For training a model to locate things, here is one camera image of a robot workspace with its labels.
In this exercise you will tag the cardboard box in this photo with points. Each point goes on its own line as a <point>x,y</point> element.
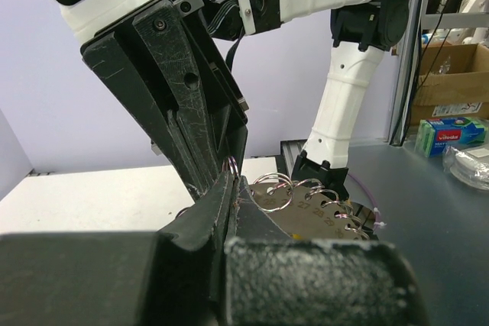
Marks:
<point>453,81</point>

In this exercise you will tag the green sponge pack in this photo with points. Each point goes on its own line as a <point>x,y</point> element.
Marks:
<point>435,134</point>

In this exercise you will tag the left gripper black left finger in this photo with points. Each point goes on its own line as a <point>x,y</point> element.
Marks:
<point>168,277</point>

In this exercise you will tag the clear plastic bag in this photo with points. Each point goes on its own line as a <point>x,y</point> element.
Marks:
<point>469,166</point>

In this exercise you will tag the silver round keyring disc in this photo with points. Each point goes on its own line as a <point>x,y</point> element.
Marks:
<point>273,207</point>

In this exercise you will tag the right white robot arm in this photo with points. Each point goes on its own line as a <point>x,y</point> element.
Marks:
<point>362,32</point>

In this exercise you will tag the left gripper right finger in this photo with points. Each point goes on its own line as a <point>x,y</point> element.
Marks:
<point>317,282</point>

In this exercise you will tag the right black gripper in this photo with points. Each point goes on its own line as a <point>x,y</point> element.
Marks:
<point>177,88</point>

